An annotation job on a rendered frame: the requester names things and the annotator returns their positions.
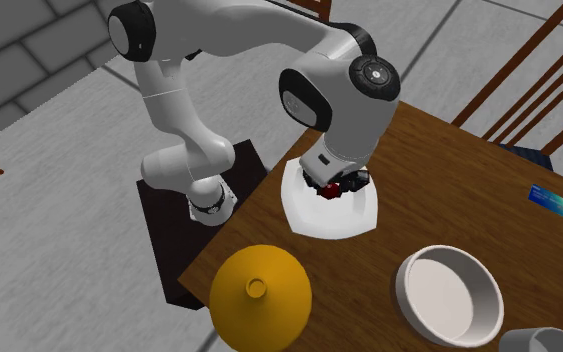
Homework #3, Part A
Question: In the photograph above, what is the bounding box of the brown wooden table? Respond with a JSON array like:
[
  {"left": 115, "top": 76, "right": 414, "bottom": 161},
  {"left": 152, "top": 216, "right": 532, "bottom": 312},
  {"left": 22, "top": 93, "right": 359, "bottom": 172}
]
[{"left": 178, "top": 99, "right": 563, "bottom": 352}]

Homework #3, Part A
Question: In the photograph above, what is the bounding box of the grey cup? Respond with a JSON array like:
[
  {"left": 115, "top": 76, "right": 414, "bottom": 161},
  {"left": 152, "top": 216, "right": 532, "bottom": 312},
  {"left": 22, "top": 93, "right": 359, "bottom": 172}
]
[{"left": 498, "top": 327, "right": 563, "bottom": 352}]

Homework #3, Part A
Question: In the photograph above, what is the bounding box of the white round bowl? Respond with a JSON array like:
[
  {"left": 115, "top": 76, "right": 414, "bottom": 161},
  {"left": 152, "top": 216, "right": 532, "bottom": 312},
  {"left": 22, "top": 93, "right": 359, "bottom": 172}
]
[{"left": 395, "top": 245, "right": 505, "bottom": 348}]

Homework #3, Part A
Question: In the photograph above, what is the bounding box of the yellow cone-shaped lid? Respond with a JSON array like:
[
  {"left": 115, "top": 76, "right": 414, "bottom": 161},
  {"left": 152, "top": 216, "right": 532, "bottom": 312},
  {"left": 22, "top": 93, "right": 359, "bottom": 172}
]
[{"left": 208, "top": 244, "right": 313, "bottom": 352}]

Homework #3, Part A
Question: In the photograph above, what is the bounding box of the white square plate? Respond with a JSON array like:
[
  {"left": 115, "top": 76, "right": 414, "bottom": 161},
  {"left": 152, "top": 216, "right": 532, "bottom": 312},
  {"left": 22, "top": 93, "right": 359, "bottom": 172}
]
[{"left": 280, "top": 158, "right": 379, "bottom": 241}]

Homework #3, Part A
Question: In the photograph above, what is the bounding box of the wooden chair with blue seat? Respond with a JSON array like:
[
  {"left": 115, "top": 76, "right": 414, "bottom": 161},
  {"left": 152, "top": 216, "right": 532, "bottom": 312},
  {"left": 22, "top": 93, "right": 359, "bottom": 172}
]
[{"left": 451, "top": 0, "right": 563, "bottom": 172}]

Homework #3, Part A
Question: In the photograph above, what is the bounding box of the blue card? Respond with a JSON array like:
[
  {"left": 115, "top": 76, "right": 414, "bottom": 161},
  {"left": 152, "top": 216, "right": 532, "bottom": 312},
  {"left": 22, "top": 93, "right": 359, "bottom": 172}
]
[{"left": 527, "top": 183, "right": 563, "bottom": 218}]

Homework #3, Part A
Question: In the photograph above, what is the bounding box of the small red ball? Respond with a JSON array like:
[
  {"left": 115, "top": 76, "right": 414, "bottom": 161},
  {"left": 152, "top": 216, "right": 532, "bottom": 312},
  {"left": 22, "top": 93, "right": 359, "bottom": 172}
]
[{"left": 319, "top": 182, "right": 342, "bottom": 201}]

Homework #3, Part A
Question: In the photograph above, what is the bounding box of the dark robot stand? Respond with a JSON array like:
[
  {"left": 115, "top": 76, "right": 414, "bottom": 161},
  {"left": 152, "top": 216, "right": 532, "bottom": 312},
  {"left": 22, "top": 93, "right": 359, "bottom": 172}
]
[{"left": 136, "top": 138, "right": 269, "bottom": 311}]

